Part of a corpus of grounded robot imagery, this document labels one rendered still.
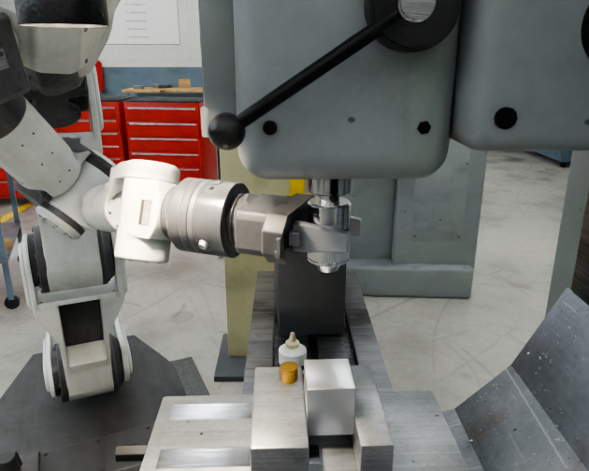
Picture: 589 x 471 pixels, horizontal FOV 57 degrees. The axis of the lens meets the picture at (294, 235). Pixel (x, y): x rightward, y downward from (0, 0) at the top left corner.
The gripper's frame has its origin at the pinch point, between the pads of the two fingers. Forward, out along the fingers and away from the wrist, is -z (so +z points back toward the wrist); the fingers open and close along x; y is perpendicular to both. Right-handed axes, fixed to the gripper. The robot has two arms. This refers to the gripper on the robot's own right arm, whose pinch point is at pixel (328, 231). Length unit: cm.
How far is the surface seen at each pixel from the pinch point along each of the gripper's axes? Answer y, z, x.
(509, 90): -15.9, -16.3, -6.7
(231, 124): -13.2, 3.7, -16.0
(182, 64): 5, 481, 781
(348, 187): -5.4, -2.2, -0.9
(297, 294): 22.1, 13.0, 27.8
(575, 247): 7.7, -29.1, 28.2
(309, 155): -10.2, -0.9, -10.3
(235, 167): 29, 84, 152
